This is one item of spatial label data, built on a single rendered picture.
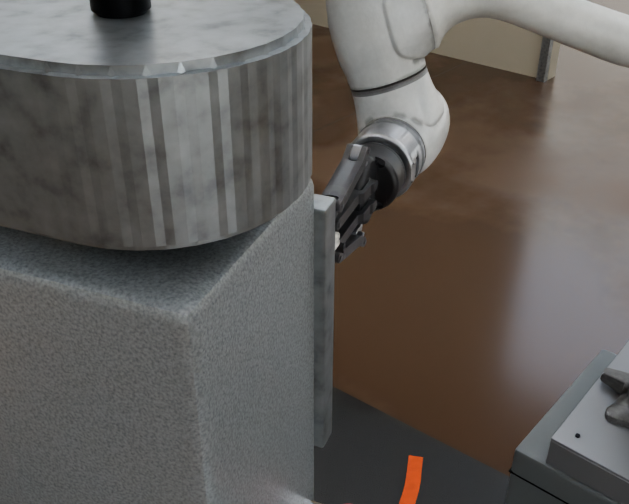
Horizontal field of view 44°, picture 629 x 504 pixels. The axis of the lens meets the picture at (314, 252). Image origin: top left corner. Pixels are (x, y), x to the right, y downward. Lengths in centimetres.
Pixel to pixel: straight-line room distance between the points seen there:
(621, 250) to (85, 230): 346
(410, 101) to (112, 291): 56
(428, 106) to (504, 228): 288
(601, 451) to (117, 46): 119
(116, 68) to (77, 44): 5
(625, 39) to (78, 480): 79
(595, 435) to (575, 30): 76
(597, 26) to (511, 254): 267
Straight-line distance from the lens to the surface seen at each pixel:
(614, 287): 356
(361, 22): 96
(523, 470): 156
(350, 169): 83
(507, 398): 286
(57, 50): 49
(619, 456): 149
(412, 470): 254
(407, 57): 98
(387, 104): 99
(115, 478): 65
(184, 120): 46
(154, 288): 52
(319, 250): 69
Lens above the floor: 187
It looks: 32 degrees down
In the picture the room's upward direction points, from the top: straight up
